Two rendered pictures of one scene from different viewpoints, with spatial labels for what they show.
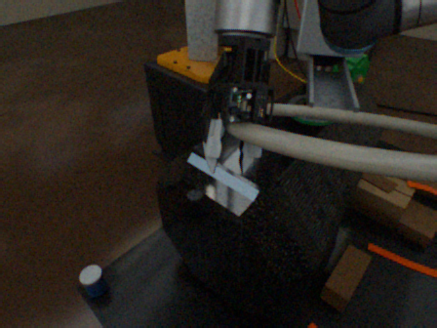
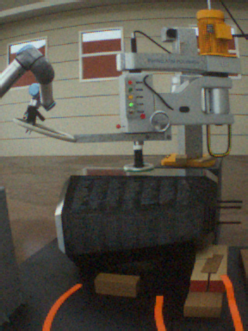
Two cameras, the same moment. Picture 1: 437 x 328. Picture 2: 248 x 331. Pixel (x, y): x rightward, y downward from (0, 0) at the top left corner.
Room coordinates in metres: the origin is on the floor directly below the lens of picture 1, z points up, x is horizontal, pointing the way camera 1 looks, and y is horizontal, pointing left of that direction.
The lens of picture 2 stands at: (-0.09, -2.67, 1.33)
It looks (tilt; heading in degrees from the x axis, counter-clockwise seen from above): 10 degrees down; 65
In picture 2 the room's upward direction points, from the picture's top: 2 degrees counter-clockwise
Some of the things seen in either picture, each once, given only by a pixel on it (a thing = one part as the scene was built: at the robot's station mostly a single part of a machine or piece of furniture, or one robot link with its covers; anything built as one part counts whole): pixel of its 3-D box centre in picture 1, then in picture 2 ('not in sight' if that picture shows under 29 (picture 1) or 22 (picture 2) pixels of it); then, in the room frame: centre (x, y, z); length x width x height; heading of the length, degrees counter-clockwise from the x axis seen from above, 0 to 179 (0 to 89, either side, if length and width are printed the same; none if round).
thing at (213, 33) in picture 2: not in sight; (213, 34); (1.74, -0.57, 1.88); 0.31 x 0.28 x 0.40; 76
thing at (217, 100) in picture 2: not in sight; (217, 101); (1.74, -0.55, 1.32); 0.19 x 0.19 x 0.20
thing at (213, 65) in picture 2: not in sight; (180, 65); (1.44, -0.48, 1.60); 0.96 x 0.25 x 0.17; 166
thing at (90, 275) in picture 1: (94, 281); not in sight; (0.76, 0.62, 0.08); 0.10 x 0.10 x 0.13
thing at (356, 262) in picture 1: (345, 276); (117, 284); (0.79, -0.64, 0.07); 0.30 x 0.12 x 0.12; 139
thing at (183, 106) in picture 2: not in sight; (188, 105); (1.48, -0.50, 1.28); 0.74 x 0.23 x 0.49; 166
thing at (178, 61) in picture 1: (207, 59); (190, 159); (1.91, 0.07, 0.76); 0.49 x 0.49 x 0.05; 46
